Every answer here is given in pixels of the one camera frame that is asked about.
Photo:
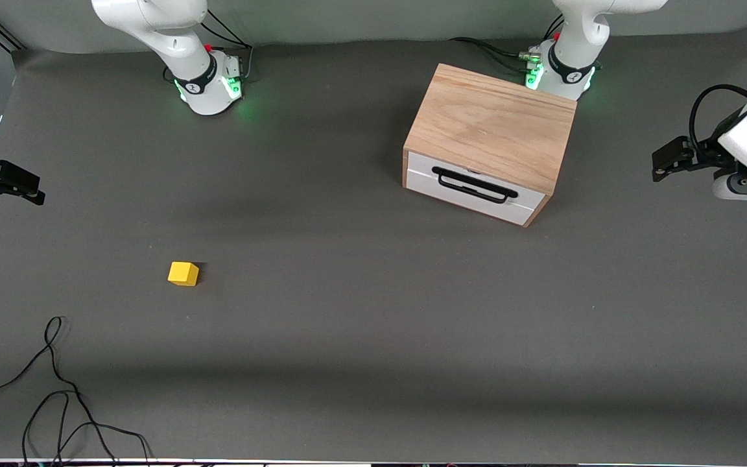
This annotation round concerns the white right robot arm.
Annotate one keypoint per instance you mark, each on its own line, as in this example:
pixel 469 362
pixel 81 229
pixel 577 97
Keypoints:
pixel 185 52

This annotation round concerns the yellow wooden block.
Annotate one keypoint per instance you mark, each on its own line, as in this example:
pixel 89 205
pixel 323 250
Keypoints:
pixel 183 273

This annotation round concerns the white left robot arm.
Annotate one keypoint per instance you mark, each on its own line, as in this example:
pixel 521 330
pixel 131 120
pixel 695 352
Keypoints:
pixel 571 45

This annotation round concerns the wooden drawer cabinet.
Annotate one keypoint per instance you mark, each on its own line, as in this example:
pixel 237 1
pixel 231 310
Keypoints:
pixel 497 123

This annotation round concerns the white-fronted wooden drawer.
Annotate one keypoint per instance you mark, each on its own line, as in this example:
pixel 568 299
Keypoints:
pixel 425 172

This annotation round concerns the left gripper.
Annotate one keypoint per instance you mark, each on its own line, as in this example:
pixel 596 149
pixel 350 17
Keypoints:
pixel 705 154

